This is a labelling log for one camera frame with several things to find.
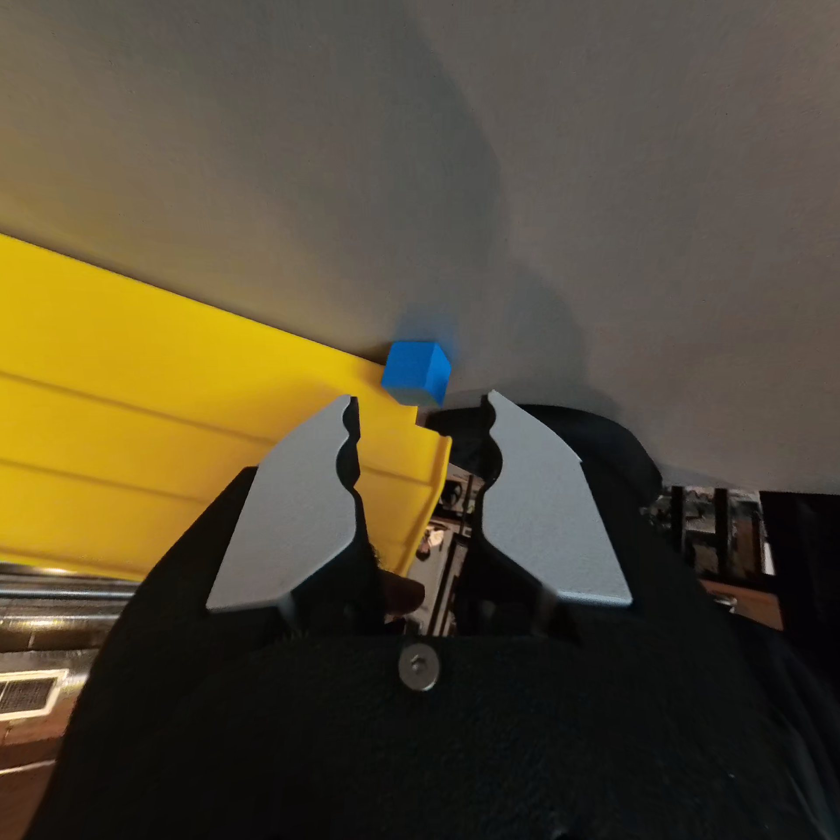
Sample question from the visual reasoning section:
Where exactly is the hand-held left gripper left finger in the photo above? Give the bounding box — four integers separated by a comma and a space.
206, 394, 388, 618

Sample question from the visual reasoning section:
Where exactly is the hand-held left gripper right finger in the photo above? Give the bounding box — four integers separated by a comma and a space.
466, 390, 635, 618

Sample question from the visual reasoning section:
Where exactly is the tiny blue cube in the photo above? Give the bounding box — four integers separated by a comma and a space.
382, 340, 452, 406

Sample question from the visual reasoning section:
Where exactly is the yellow plastic bin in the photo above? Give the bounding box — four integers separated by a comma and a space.
0, 233, 454, 586

